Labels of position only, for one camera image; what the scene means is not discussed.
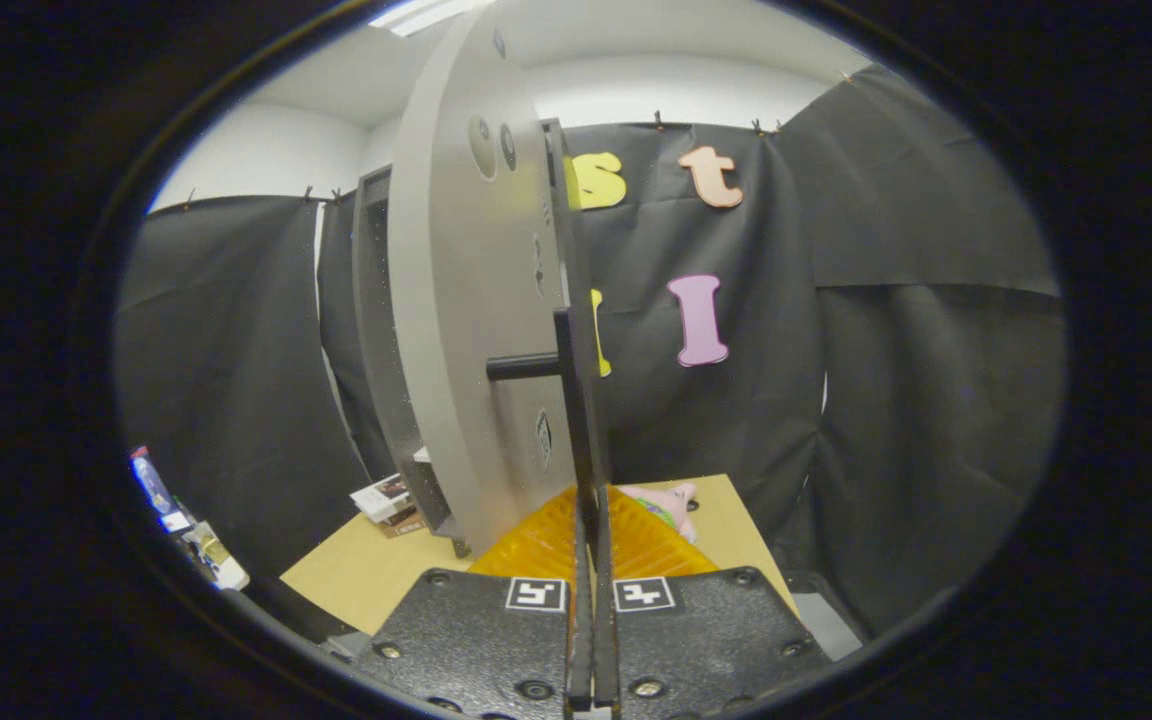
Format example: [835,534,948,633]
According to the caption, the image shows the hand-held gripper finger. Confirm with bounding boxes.
[351,485,597,720]
[591,485,832,720]

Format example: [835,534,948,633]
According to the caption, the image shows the black door handle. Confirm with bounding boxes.
[486,308,605,561]

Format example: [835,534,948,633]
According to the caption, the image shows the pink and green plush toy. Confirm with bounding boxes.
[616,482,700,542]

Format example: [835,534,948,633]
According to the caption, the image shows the white booklet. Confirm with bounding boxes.
[350,473,416,524]

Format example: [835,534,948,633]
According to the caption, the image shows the black backdrop cloth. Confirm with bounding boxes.
[116,65,1068,641]

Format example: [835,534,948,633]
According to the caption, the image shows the long ceiling light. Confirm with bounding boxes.
[368,0,497,39]

